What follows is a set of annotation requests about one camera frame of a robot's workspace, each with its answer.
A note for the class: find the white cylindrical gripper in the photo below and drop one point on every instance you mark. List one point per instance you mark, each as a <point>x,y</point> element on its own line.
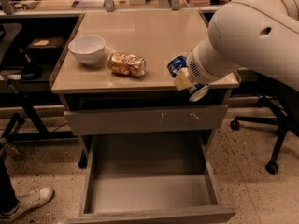
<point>193,69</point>

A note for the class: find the blue pepsi can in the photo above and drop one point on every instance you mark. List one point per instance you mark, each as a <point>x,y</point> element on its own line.
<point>195,92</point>

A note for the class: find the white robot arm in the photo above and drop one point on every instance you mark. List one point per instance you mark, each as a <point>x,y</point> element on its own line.
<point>261,35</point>

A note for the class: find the closed grey top drawer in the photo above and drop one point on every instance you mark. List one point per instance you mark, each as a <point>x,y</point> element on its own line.
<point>145,119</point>

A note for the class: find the crushed gold can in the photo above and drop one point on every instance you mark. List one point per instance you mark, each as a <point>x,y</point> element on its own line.
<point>126,64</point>

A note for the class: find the grey drawer cabinet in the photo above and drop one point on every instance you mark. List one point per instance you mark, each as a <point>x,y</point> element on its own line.
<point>156,35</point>

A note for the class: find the open grey middle drawer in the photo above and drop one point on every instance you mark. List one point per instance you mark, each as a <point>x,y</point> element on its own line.
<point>150,178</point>

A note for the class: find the white ceramic bowl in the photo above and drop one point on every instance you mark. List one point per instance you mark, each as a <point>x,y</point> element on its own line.
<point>88,49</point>

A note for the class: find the black office chair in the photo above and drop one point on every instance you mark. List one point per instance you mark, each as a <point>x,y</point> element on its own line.
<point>286,118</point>

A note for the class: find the black box with label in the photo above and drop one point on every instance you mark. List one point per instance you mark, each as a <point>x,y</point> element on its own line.
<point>46,47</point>

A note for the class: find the white sneaker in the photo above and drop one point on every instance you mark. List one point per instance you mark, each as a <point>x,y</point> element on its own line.
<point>27,202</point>

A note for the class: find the dark trouser leg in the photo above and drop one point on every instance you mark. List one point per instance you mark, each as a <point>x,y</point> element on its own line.
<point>6,187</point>

